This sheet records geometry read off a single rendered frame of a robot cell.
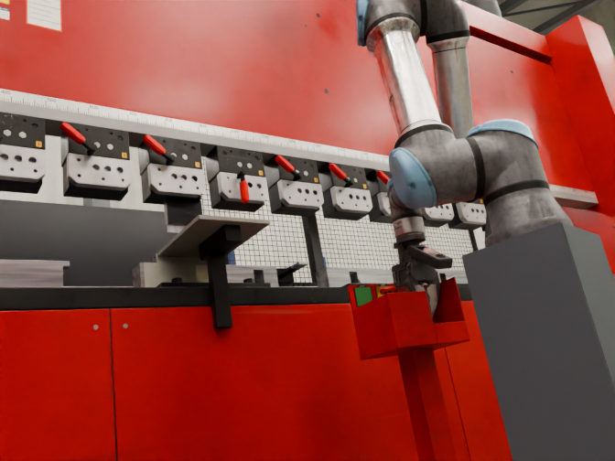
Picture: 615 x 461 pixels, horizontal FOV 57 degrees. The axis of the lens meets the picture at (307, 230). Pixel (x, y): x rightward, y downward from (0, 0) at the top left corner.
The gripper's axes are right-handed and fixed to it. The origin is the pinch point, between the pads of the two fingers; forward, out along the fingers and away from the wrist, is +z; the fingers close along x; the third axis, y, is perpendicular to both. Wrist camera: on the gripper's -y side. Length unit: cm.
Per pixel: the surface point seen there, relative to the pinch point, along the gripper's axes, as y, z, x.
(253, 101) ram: 39, -74, 22
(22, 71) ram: 29, -69, 86
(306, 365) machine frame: 20.6, 7.5, 23.8
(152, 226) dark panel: 88, -48, 45
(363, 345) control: 6.5, 4.7, 15.2
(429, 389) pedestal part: -2.9, 16.1, 5.7
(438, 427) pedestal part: -3.6, 24.2, 5.5
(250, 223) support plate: 8.6, -25.3, 39.4
